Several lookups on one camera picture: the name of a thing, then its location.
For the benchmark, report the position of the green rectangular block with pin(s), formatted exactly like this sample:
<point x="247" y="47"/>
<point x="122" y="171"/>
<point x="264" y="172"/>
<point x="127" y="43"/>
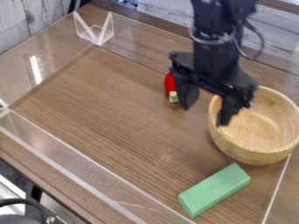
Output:
<point x="212" y="190"/>

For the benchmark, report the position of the light wooden bowl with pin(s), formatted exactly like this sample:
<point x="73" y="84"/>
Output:
<point x="262" y="134"/>

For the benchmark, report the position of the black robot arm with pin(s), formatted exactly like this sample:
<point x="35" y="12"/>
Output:
<point x="216" y="31"/>

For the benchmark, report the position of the red plush strawberry toy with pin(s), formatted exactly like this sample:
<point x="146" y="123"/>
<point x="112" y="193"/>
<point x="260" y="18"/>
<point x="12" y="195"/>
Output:
<point x="170" y="88"/>

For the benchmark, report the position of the clear acrylic tray wall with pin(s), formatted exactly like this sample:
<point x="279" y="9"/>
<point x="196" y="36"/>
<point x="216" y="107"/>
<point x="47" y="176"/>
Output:
<point x="91" y="190"/>

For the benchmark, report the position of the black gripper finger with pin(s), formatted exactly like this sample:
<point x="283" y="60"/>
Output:
<point x="230" y="107"/>
<point x="187" y="93"/>

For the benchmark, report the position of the black table leg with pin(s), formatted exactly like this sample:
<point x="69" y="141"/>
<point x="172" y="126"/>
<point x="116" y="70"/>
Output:
<point x="36" y="193"/>

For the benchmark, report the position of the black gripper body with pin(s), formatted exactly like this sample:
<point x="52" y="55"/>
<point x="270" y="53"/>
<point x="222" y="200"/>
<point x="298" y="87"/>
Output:
<point x="222" y="81"/>

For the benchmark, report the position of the clear acrylic corner bracket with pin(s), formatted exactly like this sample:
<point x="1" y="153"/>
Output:
<point x="95" y="34"/>

